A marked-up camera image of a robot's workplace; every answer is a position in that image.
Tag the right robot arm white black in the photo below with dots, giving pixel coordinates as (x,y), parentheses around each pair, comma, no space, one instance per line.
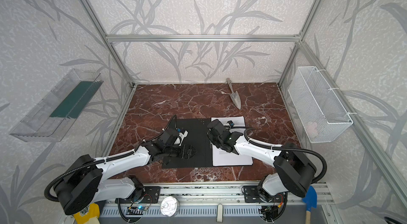
(294,171)

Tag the black folder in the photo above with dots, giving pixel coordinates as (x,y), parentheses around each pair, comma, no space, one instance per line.
(197,137)

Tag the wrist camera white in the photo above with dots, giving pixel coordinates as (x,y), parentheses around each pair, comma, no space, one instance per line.
(181,137)
(230,124)

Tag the yellow black work glove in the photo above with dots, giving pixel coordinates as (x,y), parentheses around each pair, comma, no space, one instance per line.
(89,215)

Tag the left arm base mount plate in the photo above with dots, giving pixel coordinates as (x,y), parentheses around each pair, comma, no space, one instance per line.
(147,195)

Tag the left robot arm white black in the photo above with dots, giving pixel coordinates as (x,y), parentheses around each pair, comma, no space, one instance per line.
(90,180)

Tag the white wire mesh basket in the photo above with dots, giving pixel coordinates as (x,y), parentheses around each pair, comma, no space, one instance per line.
(316,101)

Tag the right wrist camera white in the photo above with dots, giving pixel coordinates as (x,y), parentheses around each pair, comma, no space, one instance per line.
(230,124)

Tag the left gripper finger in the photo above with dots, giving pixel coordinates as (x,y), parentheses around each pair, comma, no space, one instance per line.
(189,149)
(188,155)

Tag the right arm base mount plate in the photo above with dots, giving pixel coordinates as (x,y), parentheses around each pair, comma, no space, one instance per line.
(253,195)

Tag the pink object in basket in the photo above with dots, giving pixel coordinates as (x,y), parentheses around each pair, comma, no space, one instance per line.
(312,130)

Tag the green circuit board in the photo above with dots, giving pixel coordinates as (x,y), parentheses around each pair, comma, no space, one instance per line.
(137,210)

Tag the clear plastic wall tray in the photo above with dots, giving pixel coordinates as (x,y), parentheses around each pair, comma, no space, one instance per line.
(54,115)

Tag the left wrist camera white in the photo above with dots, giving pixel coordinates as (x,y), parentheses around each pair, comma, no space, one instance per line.
(181,137)

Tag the blue shovel wooden handle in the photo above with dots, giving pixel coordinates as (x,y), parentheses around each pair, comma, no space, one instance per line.
(310,200)

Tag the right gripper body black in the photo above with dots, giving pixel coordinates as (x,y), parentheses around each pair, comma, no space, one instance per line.
(213,129)

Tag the metal garden trowel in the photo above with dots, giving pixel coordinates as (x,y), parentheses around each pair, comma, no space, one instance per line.
(234,95)

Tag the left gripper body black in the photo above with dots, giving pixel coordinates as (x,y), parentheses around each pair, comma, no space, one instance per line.
(171,133)

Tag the round metal can lid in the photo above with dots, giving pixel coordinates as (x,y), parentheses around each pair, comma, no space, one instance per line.
(170,206)

